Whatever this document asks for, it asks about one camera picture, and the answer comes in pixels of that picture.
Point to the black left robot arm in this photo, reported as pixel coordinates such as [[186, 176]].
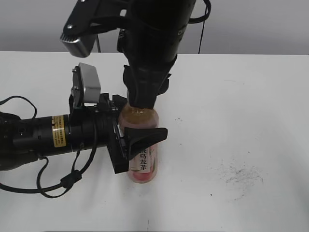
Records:
[[22, 141]]

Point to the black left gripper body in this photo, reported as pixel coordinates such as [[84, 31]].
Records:
[[109, 135]]

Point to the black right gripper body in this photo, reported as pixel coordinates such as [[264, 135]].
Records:
[[146, 78]]

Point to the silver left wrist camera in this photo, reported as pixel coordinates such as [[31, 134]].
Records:
[[86, 86]]

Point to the pink peach oolong tea bottle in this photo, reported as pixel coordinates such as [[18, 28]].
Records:
[[143, 167]]

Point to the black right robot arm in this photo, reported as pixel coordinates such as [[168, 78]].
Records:
[[150, 44]]

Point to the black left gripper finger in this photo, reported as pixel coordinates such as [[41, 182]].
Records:
[[137, 140]]

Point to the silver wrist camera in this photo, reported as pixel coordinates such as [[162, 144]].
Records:
[[86, 86], [90, 18]]

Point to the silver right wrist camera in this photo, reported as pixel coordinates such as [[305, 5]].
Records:
[[90, 18]]

